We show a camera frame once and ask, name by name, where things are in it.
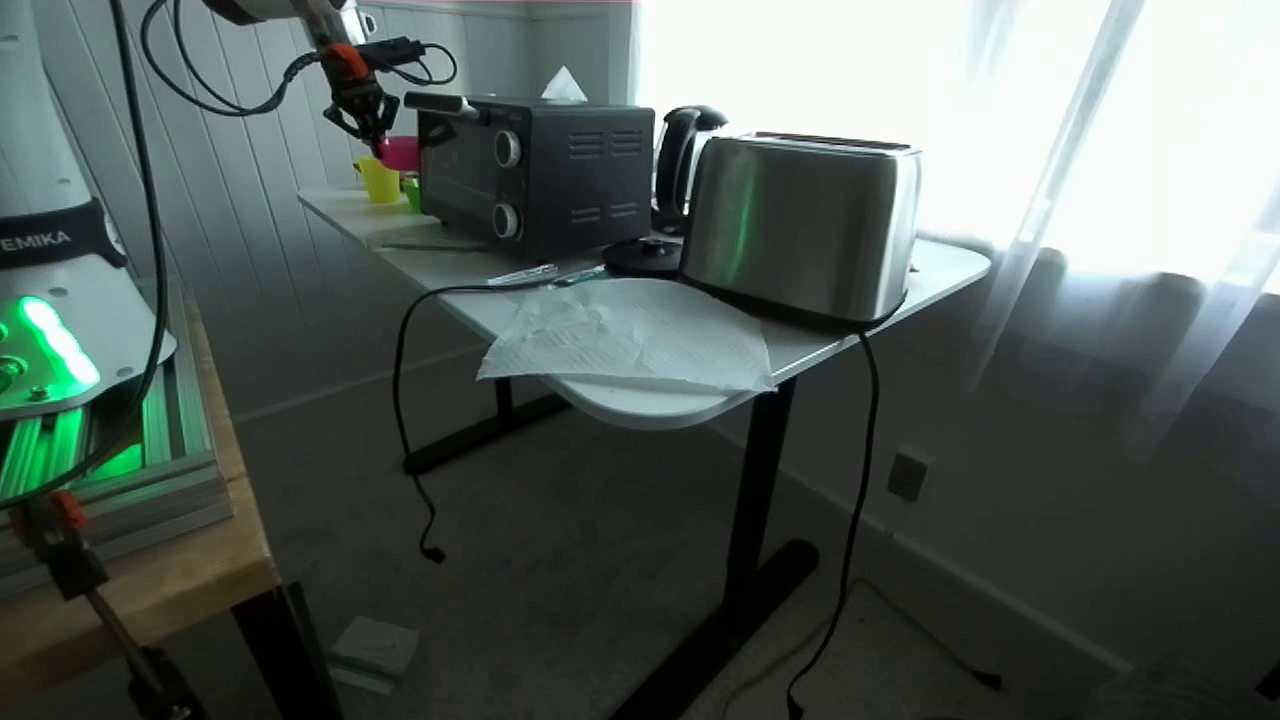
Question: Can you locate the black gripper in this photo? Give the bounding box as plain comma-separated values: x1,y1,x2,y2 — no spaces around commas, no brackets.
321,67,409,150

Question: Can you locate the yellow plastic cup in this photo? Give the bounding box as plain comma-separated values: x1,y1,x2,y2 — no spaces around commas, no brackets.
349,150,409,211

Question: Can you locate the black toaster oven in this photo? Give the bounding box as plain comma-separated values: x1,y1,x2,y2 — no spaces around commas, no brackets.
402,89,660,268

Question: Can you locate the white tissue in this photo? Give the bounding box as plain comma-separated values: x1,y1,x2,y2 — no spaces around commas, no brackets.
538,63,594,109

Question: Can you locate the black electric kettle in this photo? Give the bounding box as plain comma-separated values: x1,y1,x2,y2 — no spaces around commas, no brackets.
603,101,731,278

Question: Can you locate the black table leg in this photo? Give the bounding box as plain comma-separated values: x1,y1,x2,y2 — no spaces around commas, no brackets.
402,377,576,479
607,377,826,720

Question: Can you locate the white crumpled paper sheet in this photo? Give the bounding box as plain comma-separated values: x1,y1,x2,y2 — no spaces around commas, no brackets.
474,275,779,400

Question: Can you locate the green-lit machine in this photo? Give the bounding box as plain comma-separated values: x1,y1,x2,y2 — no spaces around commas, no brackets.
0,283,233,569

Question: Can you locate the stainless steel toaster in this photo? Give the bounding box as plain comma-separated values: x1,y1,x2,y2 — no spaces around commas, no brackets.
679,127,927,333

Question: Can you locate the wooden workbench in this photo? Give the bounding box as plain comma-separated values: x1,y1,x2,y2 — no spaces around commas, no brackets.
0,291,285,704

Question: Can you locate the red and black clamp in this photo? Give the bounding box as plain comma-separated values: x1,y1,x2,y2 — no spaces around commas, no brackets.
8,488,207,720

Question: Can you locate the white block on floor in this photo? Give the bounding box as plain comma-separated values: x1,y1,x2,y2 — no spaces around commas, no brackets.
325,610,427,698

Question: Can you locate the black workbench leg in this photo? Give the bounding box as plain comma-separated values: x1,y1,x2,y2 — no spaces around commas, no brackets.
229,575,349,720

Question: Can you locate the white sheer curtain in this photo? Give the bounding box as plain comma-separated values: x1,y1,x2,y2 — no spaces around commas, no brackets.
956,0,1280,430

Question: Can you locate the orange gripper mount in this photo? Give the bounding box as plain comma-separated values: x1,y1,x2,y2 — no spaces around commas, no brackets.
329,38,377,89

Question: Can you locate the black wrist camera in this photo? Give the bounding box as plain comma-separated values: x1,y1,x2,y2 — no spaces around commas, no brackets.
357,35,432,75

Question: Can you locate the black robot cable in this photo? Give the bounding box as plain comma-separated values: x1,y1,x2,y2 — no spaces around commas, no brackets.
0,0,463,507

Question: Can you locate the black toaster oven cable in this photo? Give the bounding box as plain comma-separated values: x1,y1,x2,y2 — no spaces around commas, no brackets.
383,268,541,569

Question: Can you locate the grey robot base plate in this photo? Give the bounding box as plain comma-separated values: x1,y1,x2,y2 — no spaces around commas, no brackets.
0,252,180,425

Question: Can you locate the wall power outlet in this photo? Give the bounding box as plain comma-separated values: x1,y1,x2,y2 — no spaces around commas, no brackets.
885,448,936,507

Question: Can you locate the black floor cable with plug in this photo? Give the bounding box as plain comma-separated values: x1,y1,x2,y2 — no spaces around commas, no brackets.
852,571,1012,697

